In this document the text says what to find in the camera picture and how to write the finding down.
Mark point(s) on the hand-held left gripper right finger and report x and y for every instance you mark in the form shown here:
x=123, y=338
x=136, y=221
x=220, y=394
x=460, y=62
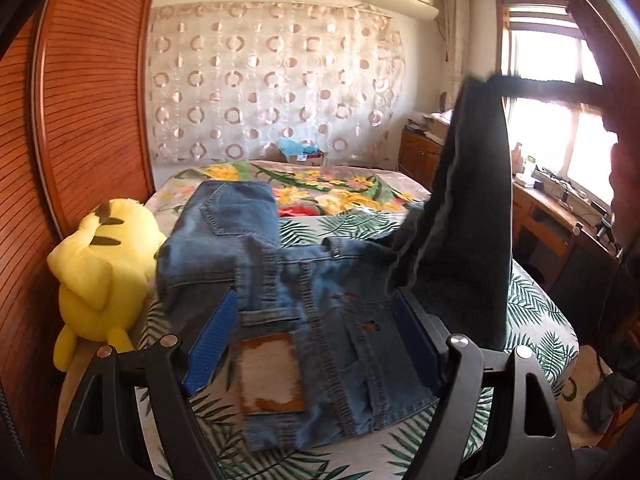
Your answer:
x=410, y=332

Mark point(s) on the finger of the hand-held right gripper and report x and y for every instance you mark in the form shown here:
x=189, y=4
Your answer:
x=540, y=87

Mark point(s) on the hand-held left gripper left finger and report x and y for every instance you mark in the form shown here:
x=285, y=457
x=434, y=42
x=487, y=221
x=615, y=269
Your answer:
x=210, y=345

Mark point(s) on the blue denim pants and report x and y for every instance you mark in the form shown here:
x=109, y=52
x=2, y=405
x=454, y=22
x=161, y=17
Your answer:
x=300, y=280

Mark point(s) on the person's right hand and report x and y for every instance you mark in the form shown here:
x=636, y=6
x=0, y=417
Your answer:
x=626, y=190

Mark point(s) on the wooden framed window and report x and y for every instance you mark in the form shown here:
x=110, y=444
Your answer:
x=540, y=130

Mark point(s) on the white plastic bottle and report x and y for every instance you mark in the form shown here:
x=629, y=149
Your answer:
x=516, y=154

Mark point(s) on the green capped bottle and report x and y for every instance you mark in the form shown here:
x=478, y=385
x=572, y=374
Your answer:
x=530, y=165

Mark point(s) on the white tissue box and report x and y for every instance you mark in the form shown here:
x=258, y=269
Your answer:
x=525, y=179

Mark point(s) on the beige window curtain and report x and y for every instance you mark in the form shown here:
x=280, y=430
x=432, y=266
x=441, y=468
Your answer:
x=454, y=35

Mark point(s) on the open cardboard box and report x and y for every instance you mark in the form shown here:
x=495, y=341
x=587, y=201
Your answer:
x=437, y=127

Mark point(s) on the leaf print bedsheet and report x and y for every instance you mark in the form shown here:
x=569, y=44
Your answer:
x=530, y=310

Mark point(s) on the long wooden cabinet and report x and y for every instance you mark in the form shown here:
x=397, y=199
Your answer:
x=545, y=220

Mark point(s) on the yellow plush toy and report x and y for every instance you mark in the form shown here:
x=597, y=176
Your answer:
x=100, y=270

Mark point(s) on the small black tripod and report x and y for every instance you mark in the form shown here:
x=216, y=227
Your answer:
x=606, y=227

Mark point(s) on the floral blanket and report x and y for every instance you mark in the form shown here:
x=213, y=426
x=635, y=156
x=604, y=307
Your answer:
x=320, y=180

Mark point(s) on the cardboard box with blue bag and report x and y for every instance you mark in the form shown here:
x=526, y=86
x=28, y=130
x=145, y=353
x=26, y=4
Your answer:
x=300, y=154

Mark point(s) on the wooden slatted wardrobe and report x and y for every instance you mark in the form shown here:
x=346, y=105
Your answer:
x=75, y=135

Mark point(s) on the circle patterned curtain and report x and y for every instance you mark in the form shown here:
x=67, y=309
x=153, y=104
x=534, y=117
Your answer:
x=260, y=80

